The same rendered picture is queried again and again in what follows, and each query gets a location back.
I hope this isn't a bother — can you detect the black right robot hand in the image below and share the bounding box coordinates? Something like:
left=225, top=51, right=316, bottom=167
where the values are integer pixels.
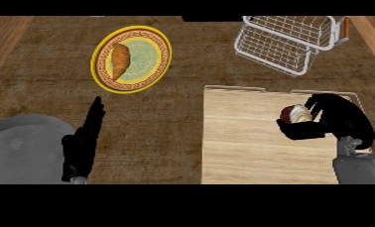
left=276, top=92, right=375, bottom=151

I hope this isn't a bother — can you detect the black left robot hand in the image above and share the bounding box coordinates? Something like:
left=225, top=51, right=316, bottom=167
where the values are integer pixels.
left=61, top=95, right=107, bottom=183

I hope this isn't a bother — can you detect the cupcake with white frosting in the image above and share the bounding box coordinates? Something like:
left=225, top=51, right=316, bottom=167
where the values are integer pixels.
left=279, top=104, right=313, bottom=125

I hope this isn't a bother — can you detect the pale wooden tray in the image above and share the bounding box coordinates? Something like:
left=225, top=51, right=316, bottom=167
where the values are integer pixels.
left=201, top=84, right=375, bottom=185

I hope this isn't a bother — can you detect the brown croissant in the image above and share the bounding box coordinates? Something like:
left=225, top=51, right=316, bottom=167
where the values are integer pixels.
left=110, top=42, right=132, bottom=80

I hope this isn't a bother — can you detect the yellow patterned plate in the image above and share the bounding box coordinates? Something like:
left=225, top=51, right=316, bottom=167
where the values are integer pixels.
left=90, top=25, right=173, bottom=95

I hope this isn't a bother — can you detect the white wire tiered basket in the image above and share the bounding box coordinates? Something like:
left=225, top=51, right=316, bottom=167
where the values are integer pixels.
left=234, top=15, right=352, bottom=77

